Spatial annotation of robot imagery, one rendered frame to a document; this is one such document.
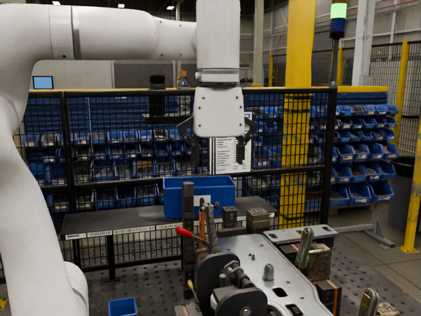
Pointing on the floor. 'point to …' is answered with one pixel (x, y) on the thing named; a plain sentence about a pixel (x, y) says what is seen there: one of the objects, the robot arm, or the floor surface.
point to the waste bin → (401, 192)
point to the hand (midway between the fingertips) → (217, 160)
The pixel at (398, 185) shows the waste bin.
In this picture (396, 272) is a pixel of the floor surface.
